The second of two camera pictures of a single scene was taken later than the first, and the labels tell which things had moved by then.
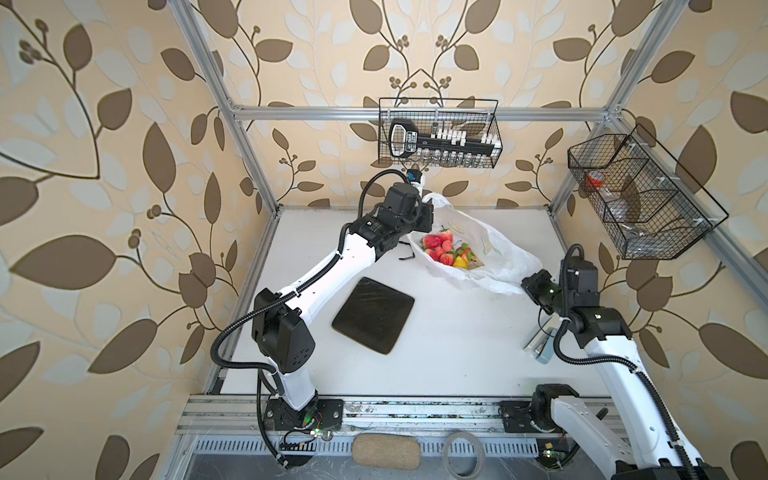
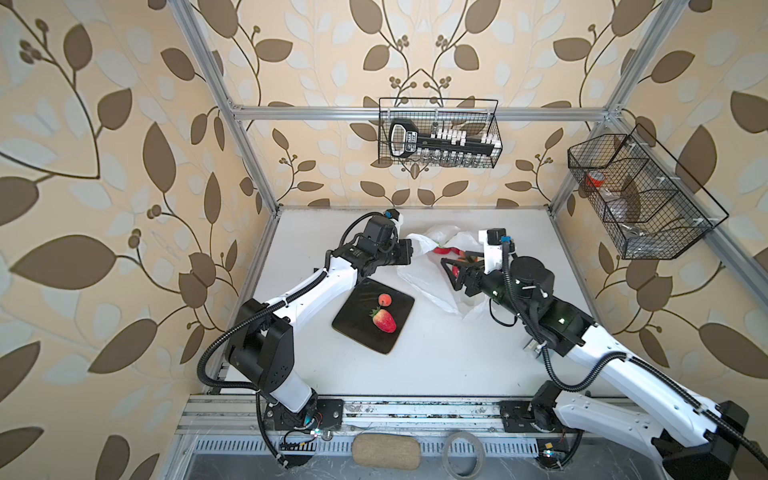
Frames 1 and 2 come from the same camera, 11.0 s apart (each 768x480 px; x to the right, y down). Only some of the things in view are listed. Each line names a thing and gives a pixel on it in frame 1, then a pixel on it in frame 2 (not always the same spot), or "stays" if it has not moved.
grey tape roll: x=480 y=455 stays
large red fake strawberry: x=432 y=241 -> x=383 y=320
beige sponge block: x=388 y=451 stays
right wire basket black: x=650 y=207 stays
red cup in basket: x=595 y=179 stays
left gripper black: x=426 y=208 -> x=405 y=251
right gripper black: x=530 y=283 -> x=476 y=272
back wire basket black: x=439 y=132 stays
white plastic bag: x=504 y=265 -> x=425 y=270
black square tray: x=374 y=315 stays
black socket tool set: x=441 y=145 stays
